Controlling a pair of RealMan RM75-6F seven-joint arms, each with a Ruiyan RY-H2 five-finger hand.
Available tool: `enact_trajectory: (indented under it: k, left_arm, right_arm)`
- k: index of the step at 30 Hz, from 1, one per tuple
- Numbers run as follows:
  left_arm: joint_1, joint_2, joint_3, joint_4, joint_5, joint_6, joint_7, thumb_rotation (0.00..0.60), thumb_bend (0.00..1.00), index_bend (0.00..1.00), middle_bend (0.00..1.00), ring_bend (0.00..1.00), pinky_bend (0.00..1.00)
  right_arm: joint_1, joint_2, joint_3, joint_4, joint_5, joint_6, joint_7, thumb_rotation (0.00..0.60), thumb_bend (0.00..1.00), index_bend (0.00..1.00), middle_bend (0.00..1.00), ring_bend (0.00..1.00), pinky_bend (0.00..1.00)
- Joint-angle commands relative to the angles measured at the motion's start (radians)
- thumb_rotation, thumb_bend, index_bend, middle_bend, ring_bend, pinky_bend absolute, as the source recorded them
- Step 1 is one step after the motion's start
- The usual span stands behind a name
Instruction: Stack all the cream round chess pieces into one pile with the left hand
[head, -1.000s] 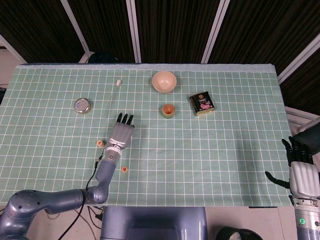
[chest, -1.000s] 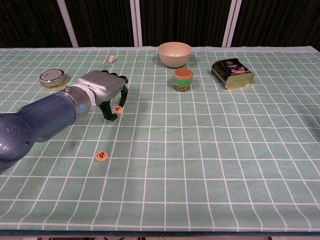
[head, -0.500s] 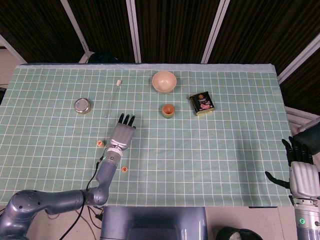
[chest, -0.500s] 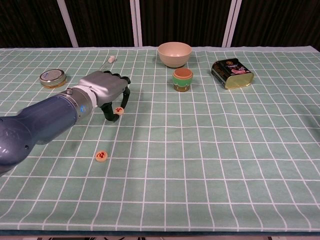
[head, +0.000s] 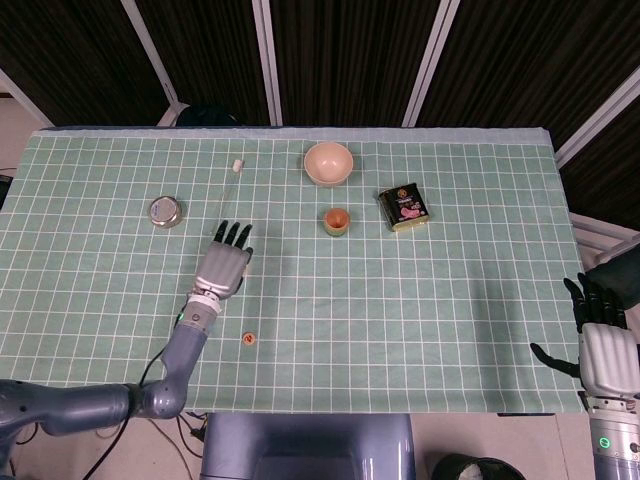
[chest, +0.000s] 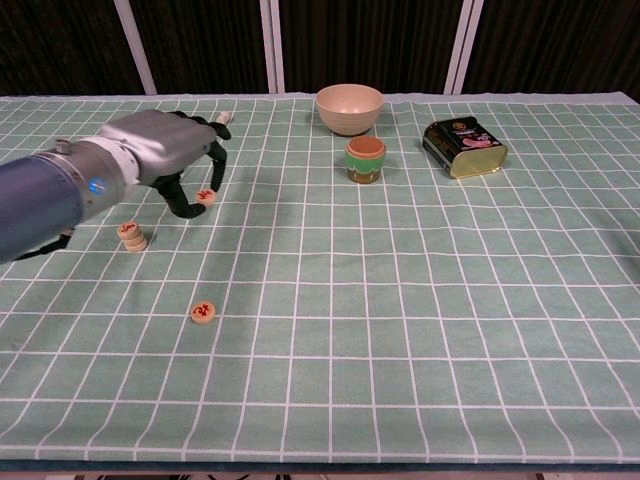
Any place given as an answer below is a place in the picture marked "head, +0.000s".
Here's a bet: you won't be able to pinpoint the round silver tin can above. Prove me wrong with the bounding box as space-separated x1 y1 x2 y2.
148 196 184 231

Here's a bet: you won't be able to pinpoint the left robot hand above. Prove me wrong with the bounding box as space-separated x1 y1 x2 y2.
192 219 255 301

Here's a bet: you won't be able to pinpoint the beige bowl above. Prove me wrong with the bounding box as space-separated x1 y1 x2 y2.
303 141 355 188

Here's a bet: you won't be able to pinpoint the small orange green cup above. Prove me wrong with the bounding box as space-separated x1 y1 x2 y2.
322 207 351 238

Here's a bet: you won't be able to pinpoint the green checked tablecloth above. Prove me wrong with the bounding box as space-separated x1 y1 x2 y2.
0 125 596 415

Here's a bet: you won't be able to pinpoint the black cables with plug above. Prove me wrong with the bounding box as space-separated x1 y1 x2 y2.
174 410 209 457

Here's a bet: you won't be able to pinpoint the dark blue bag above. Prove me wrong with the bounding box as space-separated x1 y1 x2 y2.
177 103 241 127

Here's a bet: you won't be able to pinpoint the person in dark clothes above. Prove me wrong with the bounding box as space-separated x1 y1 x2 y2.
584 247 640 331

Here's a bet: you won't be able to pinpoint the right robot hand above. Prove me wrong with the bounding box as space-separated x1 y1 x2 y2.
530 272 640 397

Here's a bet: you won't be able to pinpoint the white partition frame post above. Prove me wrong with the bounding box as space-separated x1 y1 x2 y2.
0 67 55 129
402 0 461 127
554 64 640 169
119 0 182 127
252 0 284 126

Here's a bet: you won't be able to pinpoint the black waste bin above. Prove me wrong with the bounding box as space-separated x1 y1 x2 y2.
430 452 526 480

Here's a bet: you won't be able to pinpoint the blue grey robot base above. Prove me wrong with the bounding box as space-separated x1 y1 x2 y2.
199 412 417 480

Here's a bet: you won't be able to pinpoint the glass test tube white stopper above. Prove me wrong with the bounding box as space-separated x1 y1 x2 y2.
214 158 244 225

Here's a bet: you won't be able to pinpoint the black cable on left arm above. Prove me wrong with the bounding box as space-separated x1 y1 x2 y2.
84 347 169 480

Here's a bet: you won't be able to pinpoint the black gold luncheon meat tin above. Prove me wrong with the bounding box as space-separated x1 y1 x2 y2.
377 182 431 234

